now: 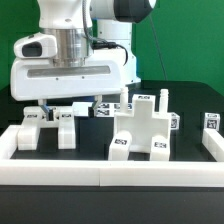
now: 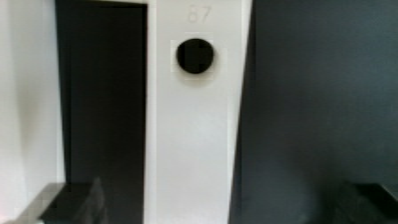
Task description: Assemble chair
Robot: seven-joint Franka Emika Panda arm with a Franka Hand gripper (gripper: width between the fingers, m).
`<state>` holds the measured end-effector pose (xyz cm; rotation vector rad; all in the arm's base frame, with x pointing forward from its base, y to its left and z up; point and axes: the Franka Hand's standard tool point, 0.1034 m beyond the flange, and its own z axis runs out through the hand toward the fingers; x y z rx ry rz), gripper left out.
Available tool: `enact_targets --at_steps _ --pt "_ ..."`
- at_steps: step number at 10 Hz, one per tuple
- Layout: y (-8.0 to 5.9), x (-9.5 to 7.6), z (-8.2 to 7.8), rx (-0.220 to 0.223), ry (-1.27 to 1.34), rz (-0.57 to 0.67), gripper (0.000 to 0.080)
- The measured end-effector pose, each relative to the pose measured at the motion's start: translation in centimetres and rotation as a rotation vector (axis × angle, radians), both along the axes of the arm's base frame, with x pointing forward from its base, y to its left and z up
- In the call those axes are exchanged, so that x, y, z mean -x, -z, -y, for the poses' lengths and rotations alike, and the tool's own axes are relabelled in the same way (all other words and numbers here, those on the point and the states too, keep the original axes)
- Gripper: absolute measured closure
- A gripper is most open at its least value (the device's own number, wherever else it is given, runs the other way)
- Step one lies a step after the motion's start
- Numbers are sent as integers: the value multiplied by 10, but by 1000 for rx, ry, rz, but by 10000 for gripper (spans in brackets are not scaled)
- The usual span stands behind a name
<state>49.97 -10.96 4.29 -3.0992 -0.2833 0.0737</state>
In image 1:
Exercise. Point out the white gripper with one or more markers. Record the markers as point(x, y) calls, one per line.
point(38, 79)

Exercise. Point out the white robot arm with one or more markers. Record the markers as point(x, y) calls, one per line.
point(64, 59)

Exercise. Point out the white base tag sheet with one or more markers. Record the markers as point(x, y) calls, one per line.
point(105, 109)

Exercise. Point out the small white tagged cube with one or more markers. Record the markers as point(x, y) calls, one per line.
point(175, 121)

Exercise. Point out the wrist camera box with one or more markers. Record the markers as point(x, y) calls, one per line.
point(36, 46)

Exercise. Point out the white obstacle fence wall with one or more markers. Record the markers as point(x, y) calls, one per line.
point(102, 173)

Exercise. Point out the white chair back part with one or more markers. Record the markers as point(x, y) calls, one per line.
point(35, 120)

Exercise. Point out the white chair seat part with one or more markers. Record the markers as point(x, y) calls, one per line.
point(147, 127)

